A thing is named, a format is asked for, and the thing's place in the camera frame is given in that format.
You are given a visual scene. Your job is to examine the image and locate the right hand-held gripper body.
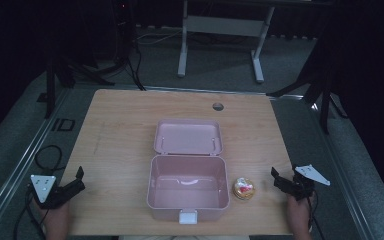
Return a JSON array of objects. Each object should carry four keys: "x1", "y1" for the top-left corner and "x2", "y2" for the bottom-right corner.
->
[{"x1": 288, "y1": 164, "x2": 331, "y2": 202}]

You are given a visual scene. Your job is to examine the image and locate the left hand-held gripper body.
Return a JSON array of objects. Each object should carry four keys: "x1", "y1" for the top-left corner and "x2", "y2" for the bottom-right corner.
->
[{"x1": 29, "y1": 174, "x2": 72, "y2": 210}]

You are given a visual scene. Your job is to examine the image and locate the person's right hand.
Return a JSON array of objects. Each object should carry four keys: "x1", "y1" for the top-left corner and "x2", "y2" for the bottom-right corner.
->
[{"x1": 286, "y1": 192, "x2": 315, "y2": 228}]

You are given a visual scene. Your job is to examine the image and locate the person's left hand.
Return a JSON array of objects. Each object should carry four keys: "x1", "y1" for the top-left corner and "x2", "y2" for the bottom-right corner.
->
[{"x1": 34, "y1": 199, "x2": 72, "y2": 231}]

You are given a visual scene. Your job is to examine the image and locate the pink plastic box with lid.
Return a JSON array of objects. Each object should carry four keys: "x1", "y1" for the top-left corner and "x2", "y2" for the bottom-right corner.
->
[{"x1": 146, "y1": 118, "x2": 231, "y2": 225}]

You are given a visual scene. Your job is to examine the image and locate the black metal stand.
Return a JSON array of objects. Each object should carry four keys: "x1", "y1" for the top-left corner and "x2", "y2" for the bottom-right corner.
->
[
  {"x1": 44, "y1": 49, "x2": 116, "y2": 120},
  {"x1": 267, "y1": 59, "x2": 349, "y2": 135}
]

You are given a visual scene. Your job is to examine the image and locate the black cable loop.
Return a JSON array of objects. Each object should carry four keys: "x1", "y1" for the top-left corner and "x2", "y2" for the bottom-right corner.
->
[{"x1": 34, "y1": 144, "x2": 67, "y2": 173}]

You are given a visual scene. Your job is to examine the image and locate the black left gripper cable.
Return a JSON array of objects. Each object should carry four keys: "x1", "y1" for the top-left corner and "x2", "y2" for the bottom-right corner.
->
[{"x1": 12, "y1": 188, "x2": 48, "y2": 240}]

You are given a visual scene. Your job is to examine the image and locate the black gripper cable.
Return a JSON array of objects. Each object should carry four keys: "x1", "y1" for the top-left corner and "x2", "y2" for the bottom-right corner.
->
[
  {"x1": 308, "y1": 190, "x2": 327, "y2": 240},
  {"x1": 12, "y1": 188, "x2": 48, "y2": 240}
]

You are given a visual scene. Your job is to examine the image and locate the metal floor rail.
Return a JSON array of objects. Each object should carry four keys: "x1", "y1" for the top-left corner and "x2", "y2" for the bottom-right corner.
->
[
  {"x1": 308, "y1": 99, "x2": 378, "y2": 240},
  {"x1": 0, "y1": 88, "x2": 73, "y2": 234}
]

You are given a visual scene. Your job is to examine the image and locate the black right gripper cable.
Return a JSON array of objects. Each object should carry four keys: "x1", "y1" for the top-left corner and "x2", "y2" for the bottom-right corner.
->
[{"x1": 308, "y1": 190, "x2": 327, "y2": 240}]

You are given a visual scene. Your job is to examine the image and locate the black floor cables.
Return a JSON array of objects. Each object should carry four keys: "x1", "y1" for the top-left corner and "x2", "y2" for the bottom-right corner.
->
[{"x1": 125, "y1": 46, "x2": 147, "y2": 92}]

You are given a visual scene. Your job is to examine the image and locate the white metal desk frame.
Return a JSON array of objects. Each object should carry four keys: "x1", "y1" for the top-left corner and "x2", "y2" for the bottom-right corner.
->
[{"x1": 177, "y1": 0, "x2": 334, "y2": 84}]

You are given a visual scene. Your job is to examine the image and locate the white floor cable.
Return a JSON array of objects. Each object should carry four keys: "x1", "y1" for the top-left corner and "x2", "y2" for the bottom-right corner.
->
[{"x1": 135, "y1": 29, "x2": 183, "y2": 46}]

